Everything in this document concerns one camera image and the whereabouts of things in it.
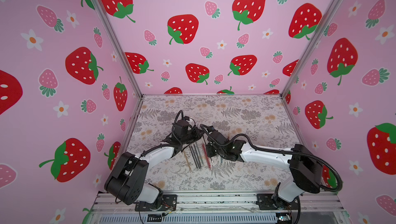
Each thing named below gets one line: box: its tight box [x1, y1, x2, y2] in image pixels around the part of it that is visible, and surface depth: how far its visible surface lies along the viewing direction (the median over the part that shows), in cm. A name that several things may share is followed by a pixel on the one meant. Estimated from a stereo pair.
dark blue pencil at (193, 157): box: [189, 145, 200, 170], surface depth 92 cm
